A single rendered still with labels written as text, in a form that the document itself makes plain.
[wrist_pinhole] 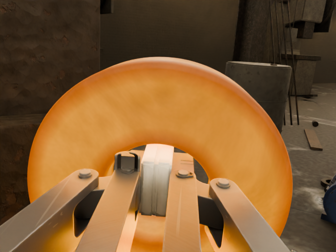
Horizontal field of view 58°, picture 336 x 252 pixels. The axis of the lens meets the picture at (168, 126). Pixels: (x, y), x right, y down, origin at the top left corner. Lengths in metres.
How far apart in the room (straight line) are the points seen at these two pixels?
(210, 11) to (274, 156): 8.22
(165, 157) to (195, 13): 7.94
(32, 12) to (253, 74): 2.29
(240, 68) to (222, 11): 5.98
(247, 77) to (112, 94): 2.53
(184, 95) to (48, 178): 0.09
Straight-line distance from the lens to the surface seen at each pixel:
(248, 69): 2.67
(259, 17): 4.31
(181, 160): 0.17
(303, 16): 7.82
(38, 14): 0.52
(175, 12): 7.73
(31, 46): 0.51
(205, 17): 8.26
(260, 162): 0.17
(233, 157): 0.17
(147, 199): 0.16
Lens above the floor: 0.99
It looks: 15 degrees down
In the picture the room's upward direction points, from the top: 4 degrees clockwise
